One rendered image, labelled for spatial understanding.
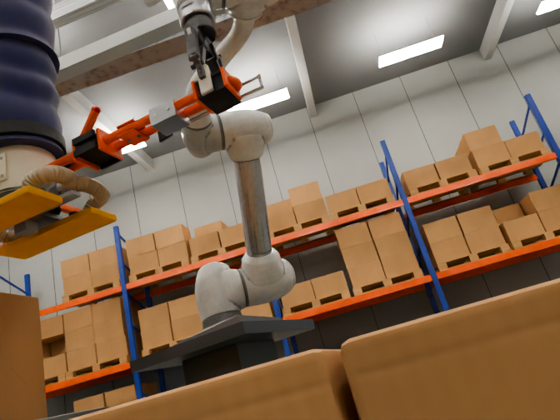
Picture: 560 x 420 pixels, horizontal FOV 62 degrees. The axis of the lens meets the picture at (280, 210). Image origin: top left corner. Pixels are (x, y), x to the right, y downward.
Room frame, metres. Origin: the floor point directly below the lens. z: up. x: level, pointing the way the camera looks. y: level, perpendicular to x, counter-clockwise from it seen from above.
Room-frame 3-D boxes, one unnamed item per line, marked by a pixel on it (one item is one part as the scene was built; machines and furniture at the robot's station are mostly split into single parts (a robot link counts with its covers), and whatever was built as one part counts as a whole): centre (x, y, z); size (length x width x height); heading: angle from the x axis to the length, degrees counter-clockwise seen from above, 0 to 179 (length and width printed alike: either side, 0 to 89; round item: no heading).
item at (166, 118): (0.95, 0.19, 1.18); 0.07 x 0.07 x 0.04; 73
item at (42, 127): (1.09, 0.64, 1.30); 0.23 x 0.23 x 0.04
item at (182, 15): (0.92, 0.07, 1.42); 0.09 x 0.09 x 0.06
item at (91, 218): (1.17, 0.61, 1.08); 0.34 x 0.10 x 0.05; 73
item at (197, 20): (0.92, 0.07, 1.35); 0.08 x 0.07 x 0.09; 162
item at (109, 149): (1.01, 0.40, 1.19); 0.10 x 0.08 x 0.06; 163
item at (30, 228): (1.08, 0.64, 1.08); 0.04 x 0.04 x 0.05; 73
